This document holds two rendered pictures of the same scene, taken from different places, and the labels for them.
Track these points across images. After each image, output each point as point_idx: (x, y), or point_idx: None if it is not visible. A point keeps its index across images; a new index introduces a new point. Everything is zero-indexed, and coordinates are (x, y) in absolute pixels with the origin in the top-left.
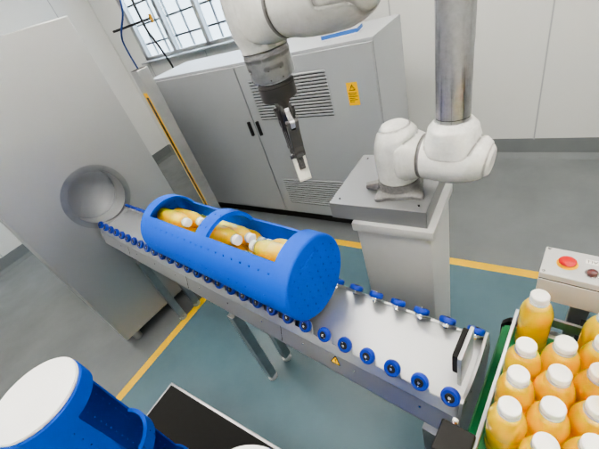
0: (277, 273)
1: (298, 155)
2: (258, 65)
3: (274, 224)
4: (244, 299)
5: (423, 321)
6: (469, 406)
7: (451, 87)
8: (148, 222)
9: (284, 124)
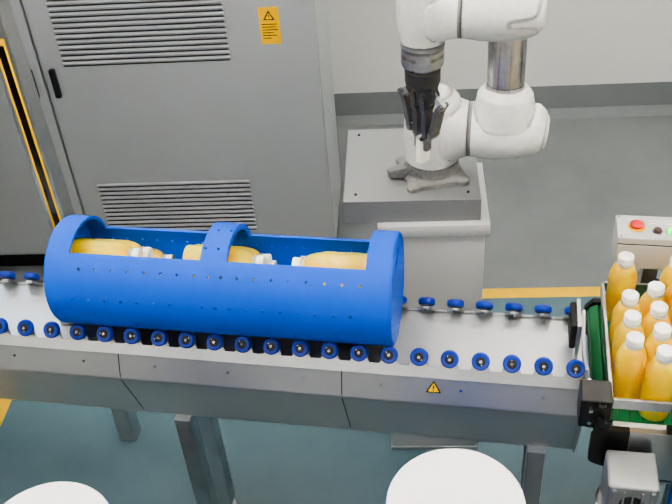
0: (374, 281)
1: (433, 137)
2: (427, 57)
3: (297, 236)
4: (276, 351)
5: (516, 319)
6: None
7: (511, 55)
8: (68, 263)
9: (426, 107)
